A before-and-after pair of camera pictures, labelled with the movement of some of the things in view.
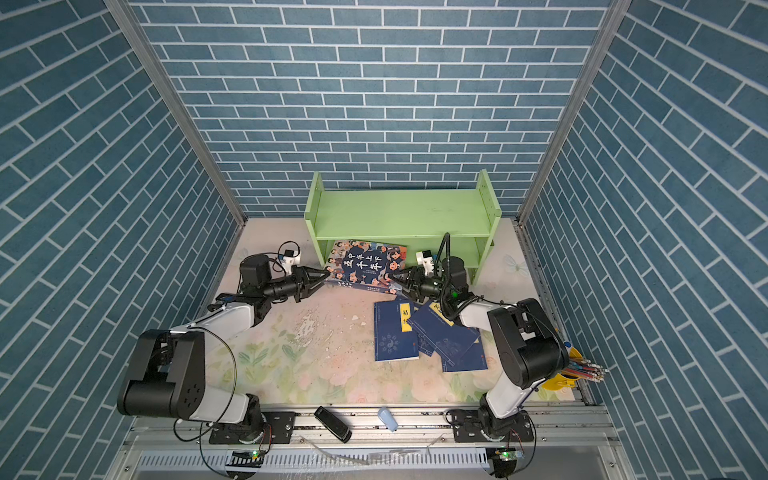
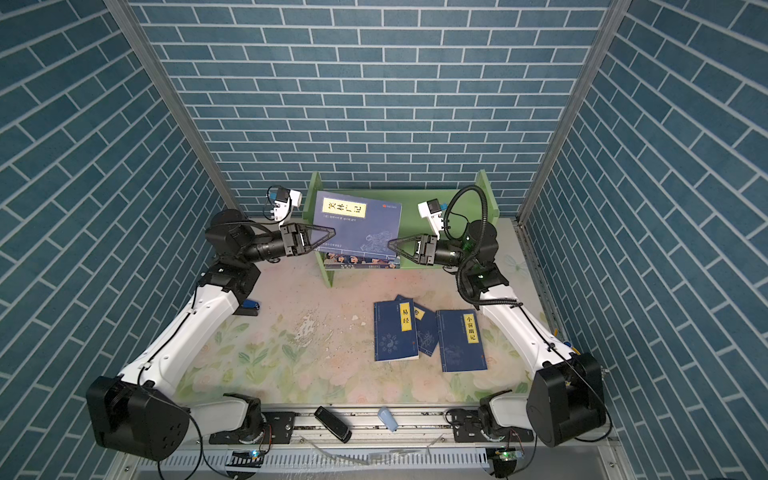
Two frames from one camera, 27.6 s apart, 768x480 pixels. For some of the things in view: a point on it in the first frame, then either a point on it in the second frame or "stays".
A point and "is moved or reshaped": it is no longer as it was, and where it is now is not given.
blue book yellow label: x=439 y=330 -> x=361 y=225
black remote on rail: x=339 y=429 stays
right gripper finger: x=410 y=290 -> x=413 y=258
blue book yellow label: x=395 y=339 stays
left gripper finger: x=303 y=292 -> x=314 y=245
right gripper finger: x=406 y=276 -> x=407 y=245
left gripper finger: x=311 y=276 -> x=318 y=234
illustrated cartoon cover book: x=366 y=265 is moved or reshaped
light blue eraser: x=388 y=418 stays
